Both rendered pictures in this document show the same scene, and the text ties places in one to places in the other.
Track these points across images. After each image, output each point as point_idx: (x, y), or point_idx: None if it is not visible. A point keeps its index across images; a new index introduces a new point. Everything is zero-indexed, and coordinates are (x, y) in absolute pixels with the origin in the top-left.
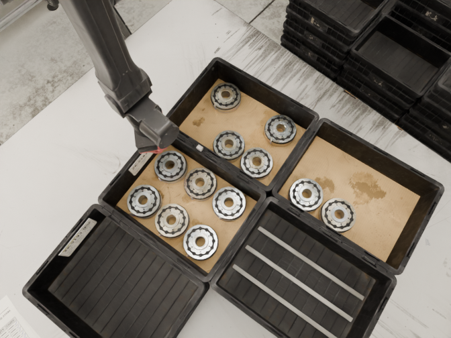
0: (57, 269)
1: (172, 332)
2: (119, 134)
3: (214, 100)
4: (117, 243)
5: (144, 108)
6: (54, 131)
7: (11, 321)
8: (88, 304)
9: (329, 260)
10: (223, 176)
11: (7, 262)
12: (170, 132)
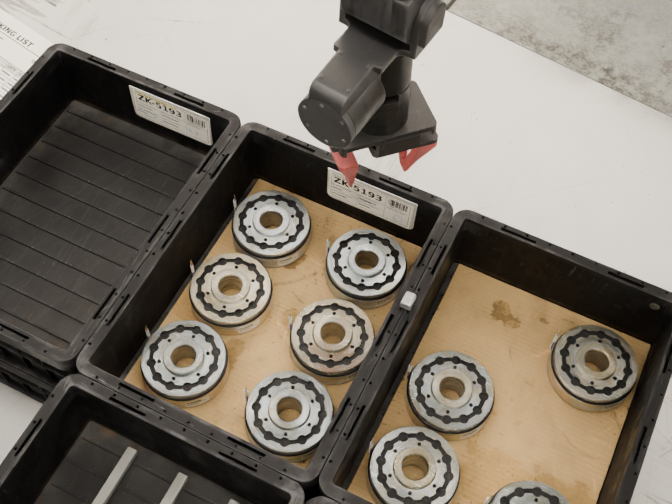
0: (108, 100)
1: None
2: (450, 173)
3: (569, 335)
4: (173, 198)
5: (366, 49)
6: (428, 53)
7: None
8: (44, 173)
9: None
10: None
11: (138, 46)
12: (330, 115)
